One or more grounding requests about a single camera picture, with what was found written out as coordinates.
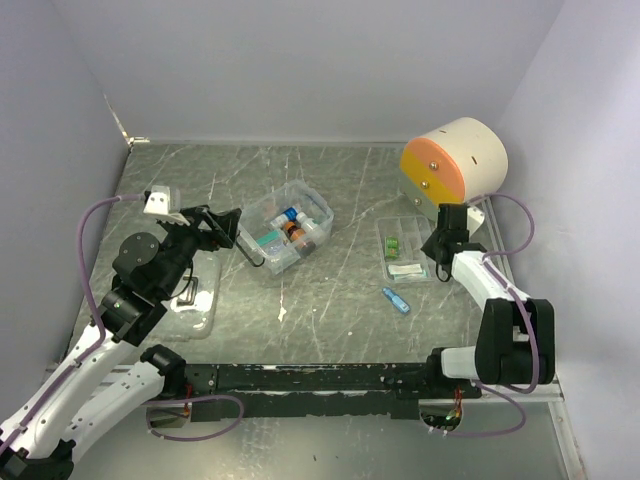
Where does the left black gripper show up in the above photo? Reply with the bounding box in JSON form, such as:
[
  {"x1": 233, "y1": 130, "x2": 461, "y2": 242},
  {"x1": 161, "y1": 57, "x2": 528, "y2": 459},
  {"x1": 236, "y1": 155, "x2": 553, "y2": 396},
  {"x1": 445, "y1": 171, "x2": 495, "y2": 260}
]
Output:
[{"x1": 157, "y1": 203, "x2": 241, "y2": 297}]

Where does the clear plastic divider tray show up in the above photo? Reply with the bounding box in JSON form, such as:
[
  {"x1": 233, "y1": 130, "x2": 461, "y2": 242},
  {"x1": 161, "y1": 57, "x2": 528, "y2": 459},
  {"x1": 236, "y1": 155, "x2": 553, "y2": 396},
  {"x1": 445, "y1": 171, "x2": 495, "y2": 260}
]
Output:
[{"x1": 375, "y1": 215, "x2": 435, "y2": 284}]

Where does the white tube packet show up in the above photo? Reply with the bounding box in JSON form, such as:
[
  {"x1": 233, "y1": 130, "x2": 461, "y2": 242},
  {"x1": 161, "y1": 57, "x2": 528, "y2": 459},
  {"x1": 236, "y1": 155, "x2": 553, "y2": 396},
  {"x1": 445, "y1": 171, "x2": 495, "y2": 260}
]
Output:
[{"x1": 387, "y1": 264, "x2": 429, "y2": 281}]

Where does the green medicine box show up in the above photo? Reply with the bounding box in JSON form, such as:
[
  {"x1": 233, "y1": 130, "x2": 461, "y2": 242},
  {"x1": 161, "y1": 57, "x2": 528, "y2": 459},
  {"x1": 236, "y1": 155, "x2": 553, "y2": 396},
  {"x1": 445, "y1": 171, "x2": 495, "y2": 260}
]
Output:
[{"x1": 384, "y1": 236, "x2": 400, "y2": 260}]

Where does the teal-header plastic sachet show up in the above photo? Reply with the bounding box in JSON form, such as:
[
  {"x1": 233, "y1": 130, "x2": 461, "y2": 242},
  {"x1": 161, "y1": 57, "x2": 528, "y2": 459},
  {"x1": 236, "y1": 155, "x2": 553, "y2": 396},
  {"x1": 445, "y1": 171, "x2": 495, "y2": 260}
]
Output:
[{"x1": 256, "y1": 230, "x2": 288, "y2": 258}]

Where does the clear plastic storage box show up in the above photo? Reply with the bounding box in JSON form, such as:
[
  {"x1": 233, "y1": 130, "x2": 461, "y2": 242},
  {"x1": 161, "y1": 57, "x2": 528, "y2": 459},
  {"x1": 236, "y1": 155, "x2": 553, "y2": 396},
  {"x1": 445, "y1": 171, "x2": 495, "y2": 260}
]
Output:
[{"x1": 238, "y1": 180, "x2": 334, "y2": 275}]

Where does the small blue-label vial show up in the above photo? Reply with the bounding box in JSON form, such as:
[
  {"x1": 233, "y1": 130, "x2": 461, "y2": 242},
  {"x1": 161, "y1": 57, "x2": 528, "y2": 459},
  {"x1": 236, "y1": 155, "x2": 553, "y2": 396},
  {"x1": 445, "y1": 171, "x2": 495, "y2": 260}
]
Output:
[{"x1": 269, "y1": 207, "x2": 298, "y2": 230}]

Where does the white medicine bottle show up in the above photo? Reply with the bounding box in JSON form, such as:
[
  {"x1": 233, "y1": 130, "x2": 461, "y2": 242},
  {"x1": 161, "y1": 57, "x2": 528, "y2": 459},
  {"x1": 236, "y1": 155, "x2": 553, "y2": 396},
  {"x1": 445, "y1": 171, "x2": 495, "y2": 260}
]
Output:
[{"x1": 296, "y1": 212, "x2": 322, "y2": 238}]

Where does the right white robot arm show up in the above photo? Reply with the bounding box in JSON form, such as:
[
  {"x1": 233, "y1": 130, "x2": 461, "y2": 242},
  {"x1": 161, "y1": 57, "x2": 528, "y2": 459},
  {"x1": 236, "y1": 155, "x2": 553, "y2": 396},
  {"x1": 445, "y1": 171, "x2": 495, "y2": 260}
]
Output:
[{"x1": 422, "y1": 203, "x2": 555, "y2": 398}]

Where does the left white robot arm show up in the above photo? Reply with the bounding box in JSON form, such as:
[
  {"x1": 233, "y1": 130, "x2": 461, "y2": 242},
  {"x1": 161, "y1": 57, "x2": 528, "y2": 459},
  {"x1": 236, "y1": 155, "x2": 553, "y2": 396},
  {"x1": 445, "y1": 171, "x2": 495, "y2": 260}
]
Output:
[{"x1": 1, "y1": 205, "x2": 241, "y2": 479}]

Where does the beige cylinder orange face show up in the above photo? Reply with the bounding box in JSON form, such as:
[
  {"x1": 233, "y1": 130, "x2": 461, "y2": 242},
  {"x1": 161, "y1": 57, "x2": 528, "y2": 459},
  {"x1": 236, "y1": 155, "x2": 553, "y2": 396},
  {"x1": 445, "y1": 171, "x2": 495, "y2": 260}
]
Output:
[{"x1": 399, "y1": 117, "x2": 509, "y2": 220}]

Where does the blue plastic applicator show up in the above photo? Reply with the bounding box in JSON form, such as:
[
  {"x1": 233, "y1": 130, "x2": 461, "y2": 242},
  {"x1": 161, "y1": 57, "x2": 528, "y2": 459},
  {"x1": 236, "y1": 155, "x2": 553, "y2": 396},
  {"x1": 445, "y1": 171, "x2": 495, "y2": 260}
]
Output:
[{"x1": 382, "y1": 287, "x2": 410, "y2": 314}]

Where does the clear plastic box lid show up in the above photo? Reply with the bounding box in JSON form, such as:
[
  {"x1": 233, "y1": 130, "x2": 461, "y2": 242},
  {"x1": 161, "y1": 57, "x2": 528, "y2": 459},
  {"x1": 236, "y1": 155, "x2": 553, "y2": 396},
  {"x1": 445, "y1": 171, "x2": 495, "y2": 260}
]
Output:
[{"x1": 149, "y1": 252, "x2": 222, "y2": 342}]

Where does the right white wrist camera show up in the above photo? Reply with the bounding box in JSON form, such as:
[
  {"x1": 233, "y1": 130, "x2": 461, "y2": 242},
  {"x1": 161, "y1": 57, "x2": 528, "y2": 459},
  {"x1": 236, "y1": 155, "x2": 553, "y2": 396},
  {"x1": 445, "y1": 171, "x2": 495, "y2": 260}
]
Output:
[{"x1": 467, "y1": 206, "x2": 485, "y2": 236}]

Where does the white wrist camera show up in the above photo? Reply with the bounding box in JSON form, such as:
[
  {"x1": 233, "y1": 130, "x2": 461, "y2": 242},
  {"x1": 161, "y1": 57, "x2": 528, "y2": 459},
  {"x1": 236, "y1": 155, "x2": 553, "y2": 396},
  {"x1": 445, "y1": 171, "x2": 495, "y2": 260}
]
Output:
[
  {"x1": 143, "y1": 185, "x2": 188, "y2": 225},
  {"x1": 467, "y1": 206, "x2": 485, "y2": 236}
]

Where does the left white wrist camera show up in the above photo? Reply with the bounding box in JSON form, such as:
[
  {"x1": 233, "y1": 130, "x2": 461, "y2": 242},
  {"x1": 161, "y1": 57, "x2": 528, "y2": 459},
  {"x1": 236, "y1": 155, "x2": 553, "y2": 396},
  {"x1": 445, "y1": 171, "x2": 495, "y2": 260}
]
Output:
[{"x1": 143, "y1": 185, "x2": 188, "y2": 225}]

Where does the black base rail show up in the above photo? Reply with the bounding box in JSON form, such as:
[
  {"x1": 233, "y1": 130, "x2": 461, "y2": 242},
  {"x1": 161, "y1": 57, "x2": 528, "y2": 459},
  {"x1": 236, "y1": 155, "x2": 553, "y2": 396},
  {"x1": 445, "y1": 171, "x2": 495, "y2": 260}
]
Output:
[{"x1": 158, "y1": 359, "x2": 481, "y2": 422}]

